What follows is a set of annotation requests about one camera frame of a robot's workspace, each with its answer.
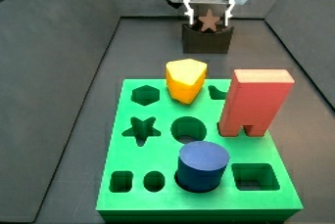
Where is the blue cylinder block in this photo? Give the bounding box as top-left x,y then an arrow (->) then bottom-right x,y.
176,141 -> 231,193

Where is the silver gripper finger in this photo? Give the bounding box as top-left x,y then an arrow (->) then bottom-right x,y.
184,0 -> 195,25
224,0 -> 236,27

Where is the green shape sorter base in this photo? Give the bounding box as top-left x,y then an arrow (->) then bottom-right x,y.
96,79 -> 303,224

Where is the red arch block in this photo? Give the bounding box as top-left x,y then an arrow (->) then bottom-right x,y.
219,69 -> 295,137

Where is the brown star prism block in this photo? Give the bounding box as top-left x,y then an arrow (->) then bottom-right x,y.
199,10 -> 220,31

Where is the black curved fixture stand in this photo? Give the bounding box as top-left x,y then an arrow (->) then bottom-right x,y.
183,23 -> 235,54

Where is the yellow pentagon block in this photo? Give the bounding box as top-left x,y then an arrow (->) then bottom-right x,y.
167,59 -> 207,105

